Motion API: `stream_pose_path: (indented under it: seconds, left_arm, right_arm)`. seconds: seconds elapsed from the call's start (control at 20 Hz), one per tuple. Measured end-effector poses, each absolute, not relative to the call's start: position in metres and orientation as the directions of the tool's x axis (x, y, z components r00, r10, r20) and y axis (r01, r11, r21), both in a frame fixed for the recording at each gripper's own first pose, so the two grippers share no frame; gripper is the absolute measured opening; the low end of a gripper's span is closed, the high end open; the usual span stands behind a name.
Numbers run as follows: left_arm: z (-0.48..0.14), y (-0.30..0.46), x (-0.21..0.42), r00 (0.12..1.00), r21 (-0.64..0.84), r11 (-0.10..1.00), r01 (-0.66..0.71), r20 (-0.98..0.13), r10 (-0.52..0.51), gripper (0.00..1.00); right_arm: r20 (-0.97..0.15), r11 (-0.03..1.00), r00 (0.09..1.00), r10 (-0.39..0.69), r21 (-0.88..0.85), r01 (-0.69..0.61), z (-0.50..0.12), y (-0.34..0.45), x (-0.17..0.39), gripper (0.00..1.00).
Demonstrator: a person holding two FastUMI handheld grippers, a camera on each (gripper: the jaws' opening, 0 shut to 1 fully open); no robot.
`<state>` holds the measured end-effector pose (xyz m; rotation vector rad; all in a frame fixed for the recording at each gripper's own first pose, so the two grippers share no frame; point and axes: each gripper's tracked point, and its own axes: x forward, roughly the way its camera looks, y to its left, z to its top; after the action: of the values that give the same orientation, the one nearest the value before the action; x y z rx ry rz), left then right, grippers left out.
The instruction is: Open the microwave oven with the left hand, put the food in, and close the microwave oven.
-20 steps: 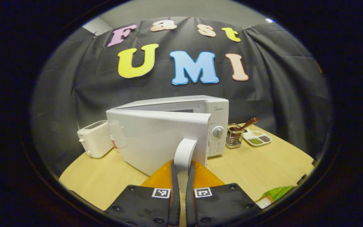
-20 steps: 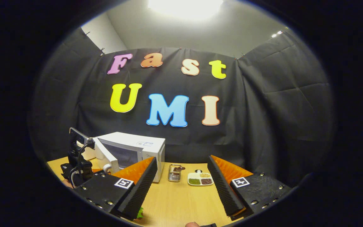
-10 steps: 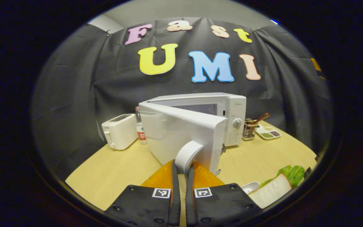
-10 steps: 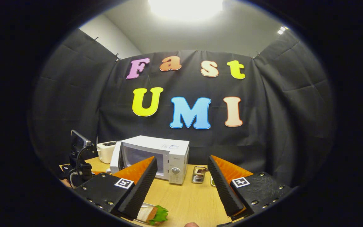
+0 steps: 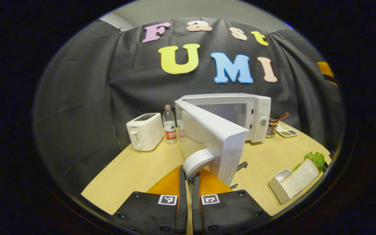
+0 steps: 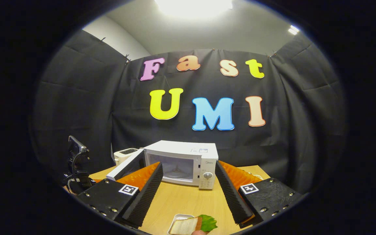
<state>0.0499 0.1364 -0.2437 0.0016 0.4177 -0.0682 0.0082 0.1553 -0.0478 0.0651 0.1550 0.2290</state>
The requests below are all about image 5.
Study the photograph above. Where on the white divided condiment dish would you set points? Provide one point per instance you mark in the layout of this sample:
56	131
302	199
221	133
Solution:
286	132

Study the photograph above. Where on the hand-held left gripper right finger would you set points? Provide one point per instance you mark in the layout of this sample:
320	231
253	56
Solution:
196	209

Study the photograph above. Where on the metal utensil holder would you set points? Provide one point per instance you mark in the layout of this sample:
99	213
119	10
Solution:
272	130

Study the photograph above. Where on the clear red label water bottle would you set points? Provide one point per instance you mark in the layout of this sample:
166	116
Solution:
170	129
180	129

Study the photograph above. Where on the white bread lettuce sandwich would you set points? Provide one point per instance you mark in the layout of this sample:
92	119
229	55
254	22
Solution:
300	178

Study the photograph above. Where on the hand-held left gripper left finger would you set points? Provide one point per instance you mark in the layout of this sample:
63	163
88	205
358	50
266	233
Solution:
182	202

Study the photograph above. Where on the black backdrop cloth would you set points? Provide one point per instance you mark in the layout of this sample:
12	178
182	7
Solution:
83	98

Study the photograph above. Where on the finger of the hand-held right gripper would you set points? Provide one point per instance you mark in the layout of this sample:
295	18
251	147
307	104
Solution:
332	83
325	69

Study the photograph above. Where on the white toaster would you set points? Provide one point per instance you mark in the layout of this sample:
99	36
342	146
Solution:
145	132

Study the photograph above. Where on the white microwave oven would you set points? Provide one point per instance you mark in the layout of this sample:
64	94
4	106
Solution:
220	137

